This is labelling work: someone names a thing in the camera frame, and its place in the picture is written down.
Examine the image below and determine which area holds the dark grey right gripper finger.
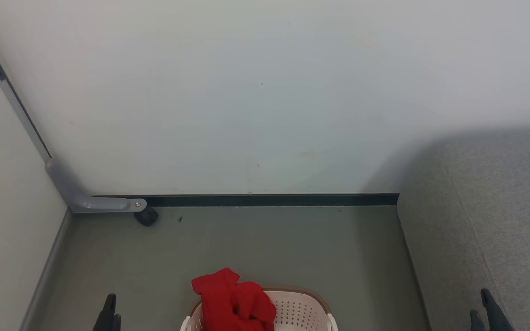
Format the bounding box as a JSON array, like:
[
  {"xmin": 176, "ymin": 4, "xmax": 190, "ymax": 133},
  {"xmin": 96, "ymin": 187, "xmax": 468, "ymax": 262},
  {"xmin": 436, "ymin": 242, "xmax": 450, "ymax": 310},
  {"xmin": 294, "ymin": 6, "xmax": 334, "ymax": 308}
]
[
  {"xmin": 480, "ymin": 288, "xmax": 514, "ymax": 331},
  {"xmin": 470, "ymin": 310, "xmax": 488, "ymax": 331}
]

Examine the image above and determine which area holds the grey fabric sofa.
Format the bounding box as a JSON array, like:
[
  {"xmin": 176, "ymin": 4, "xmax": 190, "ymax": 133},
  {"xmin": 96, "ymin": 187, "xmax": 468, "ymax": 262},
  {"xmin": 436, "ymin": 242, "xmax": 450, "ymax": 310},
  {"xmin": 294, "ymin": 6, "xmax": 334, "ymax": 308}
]
[{"xmin": 397, "ymin": 131, "xmax": 530, "ymax": 331}]

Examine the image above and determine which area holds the white perforated laundry basket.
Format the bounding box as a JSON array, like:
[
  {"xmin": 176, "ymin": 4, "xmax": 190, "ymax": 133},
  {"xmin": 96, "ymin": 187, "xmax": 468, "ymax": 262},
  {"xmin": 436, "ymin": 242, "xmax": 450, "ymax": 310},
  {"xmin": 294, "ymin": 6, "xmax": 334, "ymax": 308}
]
[{"xmin": 180, "ymin": 287, "xmax": 339, "ymax": 331}]

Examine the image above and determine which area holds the grey partition frame post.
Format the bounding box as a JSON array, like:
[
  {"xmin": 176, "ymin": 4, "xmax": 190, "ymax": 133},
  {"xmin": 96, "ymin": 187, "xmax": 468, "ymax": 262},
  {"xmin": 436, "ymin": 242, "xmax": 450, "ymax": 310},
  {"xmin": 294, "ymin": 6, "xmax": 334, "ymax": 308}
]
[{"xmin": 0, "ymin": 9, "xmax": 53, "ymax": 162}]

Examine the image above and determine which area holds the black caster wheel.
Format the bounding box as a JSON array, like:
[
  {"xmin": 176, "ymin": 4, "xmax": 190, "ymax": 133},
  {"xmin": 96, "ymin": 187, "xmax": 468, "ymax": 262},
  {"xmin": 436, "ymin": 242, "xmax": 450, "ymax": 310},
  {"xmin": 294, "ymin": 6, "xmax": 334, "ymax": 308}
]
[{"xmin": 134, "ymin": 207, "xmax": 159, "ymax": 227}]

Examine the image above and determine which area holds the black wall baseboard strip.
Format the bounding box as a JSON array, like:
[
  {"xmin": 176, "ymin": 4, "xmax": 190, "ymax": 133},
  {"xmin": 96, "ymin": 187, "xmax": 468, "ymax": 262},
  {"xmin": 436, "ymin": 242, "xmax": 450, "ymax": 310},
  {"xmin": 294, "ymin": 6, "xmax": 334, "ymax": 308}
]
[{"xmin": 91, "ymin": 193, "xmax": 400, "ymax": 207}]

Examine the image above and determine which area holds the red garment with white trim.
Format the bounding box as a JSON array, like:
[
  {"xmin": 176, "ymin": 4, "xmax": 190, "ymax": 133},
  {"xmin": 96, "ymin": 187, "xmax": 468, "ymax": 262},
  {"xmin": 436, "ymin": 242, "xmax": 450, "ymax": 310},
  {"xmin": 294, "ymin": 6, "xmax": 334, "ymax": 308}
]
[{"xmin": 191, "ymin": 268, "xmax": 247, "ymax": 331}]

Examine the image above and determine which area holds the grey wall baseboard strip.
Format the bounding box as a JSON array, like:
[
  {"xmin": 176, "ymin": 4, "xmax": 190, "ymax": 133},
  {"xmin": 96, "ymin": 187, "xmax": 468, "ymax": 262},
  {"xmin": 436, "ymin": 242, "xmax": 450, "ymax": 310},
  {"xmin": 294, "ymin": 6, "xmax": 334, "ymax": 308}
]
[{"xmin": 19, "ymin": 208, "xmax": 73, "ymax": 331}]

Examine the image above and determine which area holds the grey metal partition foot bracket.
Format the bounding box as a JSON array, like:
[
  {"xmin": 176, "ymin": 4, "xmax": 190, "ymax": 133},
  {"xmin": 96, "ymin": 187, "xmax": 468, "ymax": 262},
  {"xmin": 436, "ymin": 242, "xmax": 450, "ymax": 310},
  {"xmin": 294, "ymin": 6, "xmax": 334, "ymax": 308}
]
[{"xmin": 46, "ymin": 158, "xmax": 148, "ymax": 214}]

